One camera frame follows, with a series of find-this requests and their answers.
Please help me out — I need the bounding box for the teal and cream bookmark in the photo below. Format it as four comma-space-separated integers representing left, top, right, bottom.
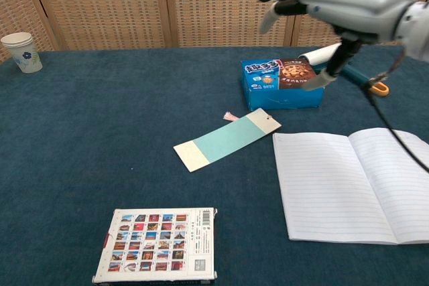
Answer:
173, 107, 282, 173

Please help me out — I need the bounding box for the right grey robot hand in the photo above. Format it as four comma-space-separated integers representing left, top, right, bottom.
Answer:
257, 0, 416, 92

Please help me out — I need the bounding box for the teal lint roller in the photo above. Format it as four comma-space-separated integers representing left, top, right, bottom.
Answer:
298, 44, 390, 97

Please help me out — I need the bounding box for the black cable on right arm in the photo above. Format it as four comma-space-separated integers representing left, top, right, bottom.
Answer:
361, 44, 429, 175

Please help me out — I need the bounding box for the open lined notebook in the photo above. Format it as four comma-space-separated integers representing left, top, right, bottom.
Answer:
272, 127, 429, 245

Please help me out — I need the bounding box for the woven folding screen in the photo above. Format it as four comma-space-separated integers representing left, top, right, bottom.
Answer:
0, 0, 429, 64

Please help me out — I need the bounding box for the paper cup with flower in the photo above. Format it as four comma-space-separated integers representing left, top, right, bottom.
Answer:
0, 31, 44, 74

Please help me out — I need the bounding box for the blue cookie box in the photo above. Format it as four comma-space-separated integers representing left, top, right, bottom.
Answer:
240, 58, 325, 112

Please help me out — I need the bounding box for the teal felt table cover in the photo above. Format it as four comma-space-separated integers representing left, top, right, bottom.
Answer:
0, 46, 429, 286

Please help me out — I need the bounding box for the white postcard box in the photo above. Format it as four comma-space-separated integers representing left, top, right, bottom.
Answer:
92, 208, 219, 284

